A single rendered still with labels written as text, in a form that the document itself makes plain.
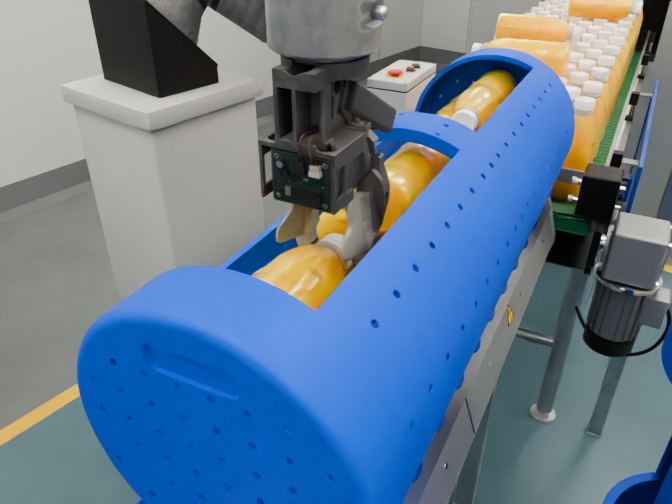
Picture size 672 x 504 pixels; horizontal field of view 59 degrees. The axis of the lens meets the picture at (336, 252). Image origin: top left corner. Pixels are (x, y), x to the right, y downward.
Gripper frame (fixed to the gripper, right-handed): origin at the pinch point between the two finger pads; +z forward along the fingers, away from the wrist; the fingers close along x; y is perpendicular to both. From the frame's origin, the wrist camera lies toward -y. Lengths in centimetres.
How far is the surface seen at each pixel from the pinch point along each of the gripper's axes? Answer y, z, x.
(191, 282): 18.1, -6.9, -2.5
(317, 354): 18.6, -4.9, 8.2
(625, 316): -78, 51, 33
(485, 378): -20.8, 29.4, 13.7
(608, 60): -119, 7, 15
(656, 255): -77, 34, 35
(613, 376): -105, 92, 38
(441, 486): -0.9, 29.5, 13.9
